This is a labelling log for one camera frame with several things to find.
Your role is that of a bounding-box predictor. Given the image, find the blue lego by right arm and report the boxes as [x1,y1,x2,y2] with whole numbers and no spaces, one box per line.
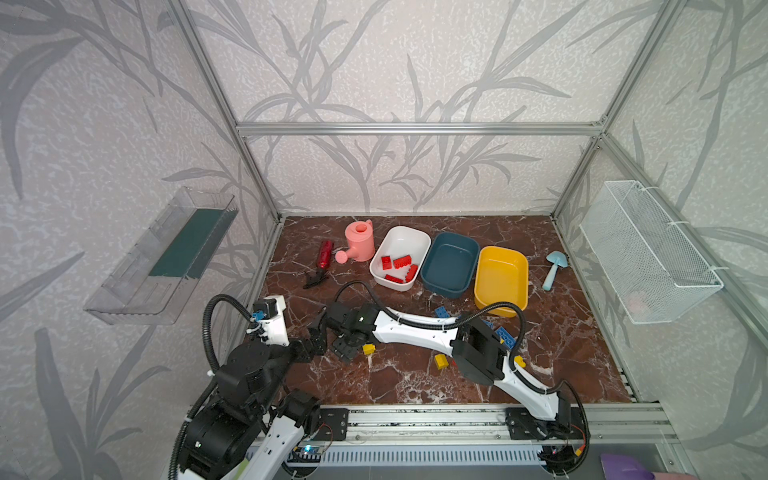
[495,327,516,350]

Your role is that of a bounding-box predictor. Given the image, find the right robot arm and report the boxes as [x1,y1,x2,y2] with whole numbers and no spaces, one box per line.
[318,302,572,429]

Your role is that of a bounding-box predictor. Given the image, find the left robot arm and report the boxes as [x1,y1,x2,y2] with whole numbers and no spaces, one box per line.
[168,320,331,479]

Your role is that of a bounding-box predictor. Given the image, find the white rectangular bin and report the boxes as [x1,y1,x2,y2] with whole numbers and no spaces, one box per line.
[369,226,432,292]

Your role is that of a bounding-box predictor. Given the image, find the pink watering can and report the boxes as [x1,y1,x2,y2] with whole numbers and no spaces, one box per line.
[335,220,375,264]

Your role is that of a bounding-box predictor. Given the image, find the yellow lego bottom centre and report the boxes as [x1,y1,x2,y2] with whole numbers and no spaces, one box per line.
[434,354,450,371]

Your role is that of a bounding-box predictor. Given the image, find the dark teal rectangular bin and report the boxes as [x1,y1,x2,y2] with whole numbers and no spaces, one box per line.
[420,232,480,299]

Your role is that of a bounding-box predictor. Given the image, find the yellow rectangular bin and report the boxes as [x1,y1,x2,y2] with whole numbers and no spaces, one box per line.
[474,246,529,311]

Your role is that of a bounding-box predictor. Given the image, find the light blue toy shovel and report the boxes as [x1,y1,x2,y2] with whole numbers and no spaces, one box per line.
[542,251,569,292]

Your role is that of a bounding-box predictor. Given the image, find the purple object bottom right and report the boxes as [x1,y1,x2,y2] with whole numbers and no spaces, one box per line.
[600,453,655,480]

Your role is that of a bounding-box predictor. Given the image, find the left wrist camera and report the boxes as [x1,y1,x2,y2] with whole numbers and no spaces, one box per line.
[247,295,290,347]

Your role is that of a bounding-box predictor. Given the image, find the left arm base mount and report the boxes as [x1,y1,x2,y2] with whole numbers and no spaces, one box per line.
[305,407,350,442]

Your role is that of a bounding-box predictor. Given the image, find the red handled tool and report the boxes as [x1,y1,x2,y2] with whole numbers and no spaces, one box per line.
[303,240,334,289]

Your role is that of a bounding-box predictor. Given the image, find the clear plastic wall shelf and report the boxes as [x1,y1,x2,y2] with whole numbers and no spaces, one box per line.
[84,187,239,326]

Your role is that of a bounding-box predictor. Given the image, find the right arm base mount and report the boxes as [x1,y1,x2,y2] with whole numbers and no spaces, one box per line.
[504,406,585,442]

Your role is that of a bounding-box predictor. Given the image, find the white wire mesh basket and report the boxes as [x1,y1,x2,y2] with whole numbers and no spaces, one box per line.
[580,180,724,325]

